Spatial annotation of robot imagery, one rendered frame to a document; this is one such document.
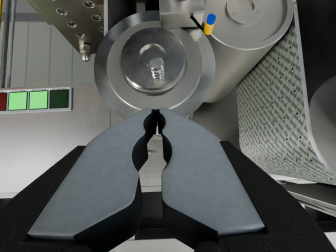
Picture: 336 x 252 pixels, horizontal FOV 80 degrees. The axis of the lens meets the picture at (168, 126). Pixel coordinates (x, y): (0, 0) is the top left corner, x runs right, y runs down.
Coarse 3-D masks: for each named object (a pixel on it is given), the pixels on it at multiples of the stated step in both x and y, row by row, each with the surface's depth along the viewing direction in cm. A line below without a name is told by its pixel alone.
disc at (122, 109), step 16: (128, 16) 25; (144, 16) 25; (112, 32) 25; (192, 32) 25; (208, 48) 25; (96, 64) 25; (208, 64) 24; (96, 80) 24; (208, 80) 24; (112, 96) 24; (192, 96) 24; (128, 112) 24; (192, 112) 24
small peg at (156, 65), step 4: (152, 60) 19; (156, 60) 19; (160, 60) 19; (152, 64) 19; (156, 64) 19; (160, 64) 19; (152, 68) 19; (156, 68) 19; (160, 68) 19; (152, 72) 20; (156, 72) 20; (160, 72) 20; (152, 76) 22; (156, 76) 21; (160, 76) 21
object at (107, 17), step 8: (104, 0) 26; (112, 0) 29; (120, 0) 34; (128, 0) 42; (104, 8) 26; (112, 8) 29; (120, 8) 34; (128, 8) 41; (104, 16) 26; (112, 16) 29; (120, 16) 34; (104, 24) 26; (112, 24) 28; (104, 32) 26
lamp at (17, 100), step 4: (16, 92) 58; (20, 92) 58; (24, 92) 58; (12, 96) 58; (16, 96) 58; (20, 96) 58; (24, 96) 58; (12, 100) 58; (16, 100) 58; (20, 100) 58; (24, 100) 58; (12, 104) 58; (16, 104) 58; (20, 104) 58; (24, 104) 58; (8, 108) 58; (12, 108) 58; (16, 108) 58; (20, 108) 58; (24, 108) 58
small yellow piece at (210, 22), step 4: (192, 16) 23; (208, 16) 19; (212, 16) 19; (196, 20) 22; (208, 20) 19; (212, 20) 19; (196, 24) 22; (208, 24) 20; (212, 24) 20; (200, 28) 22; (204, 28) 21; (208, 28) 20; (212, 28) 20; (204, 32) 21; (208, 32) 21
